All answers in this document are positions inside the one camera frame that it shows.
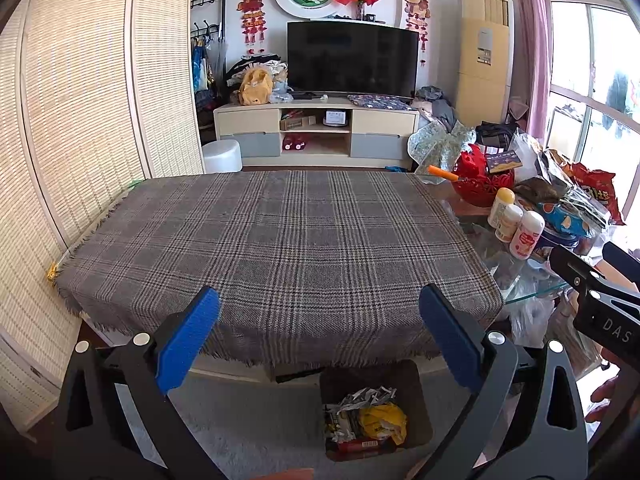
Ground white round stool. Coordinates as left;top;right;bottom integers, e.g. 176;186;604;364
202;140;243;173

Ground silver foil bags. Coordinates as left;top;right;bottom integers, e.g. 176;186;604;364
537;147;613;223

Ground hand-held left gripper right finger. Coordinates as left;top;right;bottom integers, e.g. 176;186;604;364
419;284;591;480

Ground window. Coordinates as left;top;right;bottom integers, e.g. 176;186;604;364
537;0;640;181

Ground black bag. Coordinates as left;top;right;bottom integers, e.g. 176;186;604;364
475;121;521;148

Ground cream standing air conditioner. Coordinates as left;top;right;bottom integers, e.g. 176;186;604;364
456;0;516;128

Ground blue patterned cloth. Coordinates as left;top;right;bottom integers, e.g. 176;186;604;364
346;94;413;111

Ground floral wrapping paper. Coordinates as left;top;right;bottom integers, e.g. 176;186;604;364
406;119;477;171

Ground white medicine box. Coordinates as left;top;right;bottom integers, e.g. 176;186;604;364
324;402;361;441

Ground clear plastic bag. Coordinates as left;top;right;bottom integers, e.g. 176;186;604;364
339;386;398;411

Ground pile of dark clothes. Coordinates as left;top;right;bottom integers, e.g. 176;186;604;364
225;55;288;86

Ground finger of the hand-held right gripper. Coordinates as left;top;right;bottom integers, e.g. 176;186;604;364
549;246;640;306
602;241;640;273

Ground red snack packet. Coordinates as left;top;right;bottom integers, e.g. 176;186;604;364
336;437;381;453

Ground blue cookie tin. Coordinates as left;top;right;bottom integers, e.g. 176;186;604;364
537;225;581;256

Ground light blue plastic bag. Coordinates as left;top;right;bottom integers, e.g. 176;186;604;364
270;77;293;106

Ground red plastic basket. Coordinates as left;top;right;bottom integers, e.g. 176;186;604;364
451;144;516;208

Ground cardboard box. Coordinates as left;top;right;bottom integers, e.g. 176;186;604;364
279;115;317;132

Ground dark brown trash bin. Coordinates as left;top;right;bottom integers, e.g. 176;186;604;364
319;359;433;462

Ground person's left hand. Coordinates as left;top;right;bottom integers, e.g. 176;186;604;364
252;467;317;480

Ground red chip bag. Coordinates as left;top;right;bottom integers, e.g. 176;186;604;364
570;160;626;226

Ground yellow plush toy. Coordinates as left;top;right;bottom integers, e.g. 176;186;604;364
237;67;275;106

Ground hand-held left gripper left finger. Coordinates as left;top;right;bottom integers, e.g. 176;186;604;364
52;286;226;480

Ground purple book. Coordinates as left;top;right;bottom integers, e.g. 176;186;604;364
485;150;525;175

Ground yellow cap white bottle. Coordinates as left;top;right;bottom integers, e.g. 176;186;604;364
487;187;516;231

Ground black television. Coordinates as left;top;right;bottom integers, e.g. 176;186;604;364
286;20;420;98

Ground person's right hand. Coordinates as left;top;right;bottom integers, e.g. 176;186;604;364
585;375;626;423

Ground yellow envelope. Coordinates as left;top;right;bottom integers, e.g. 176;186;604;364
359;402;408;446

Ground woven folding screen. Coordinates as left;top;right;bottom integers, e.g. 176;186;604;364
0;0;206;416

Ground pile of grey clothes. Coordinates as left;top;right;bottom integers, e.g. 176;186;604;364
412;85;458;133

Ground pink label white bottle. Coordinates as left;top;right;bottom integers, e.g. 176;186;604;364
509;210;546;261

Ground pink curtain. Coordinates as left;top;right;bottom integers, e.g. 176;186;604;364
507;0;551;141

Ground white plastic bag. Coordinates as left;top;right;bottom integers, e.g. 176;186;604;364
505;295;556;348

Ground beige and grey TV cabinet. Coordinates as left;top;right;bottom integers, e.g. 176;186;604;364
213;97;421;168

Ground red hanging ornament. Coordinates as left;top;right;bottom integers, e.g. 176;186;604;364
402;0;432;53
236;0;270;56

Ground blue snack bag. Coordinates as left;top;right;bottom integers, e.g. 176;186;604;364
540;200;598;238

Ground grey plaid tablecloth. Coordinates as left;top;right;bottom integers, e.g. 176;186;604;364
55;169;505;368

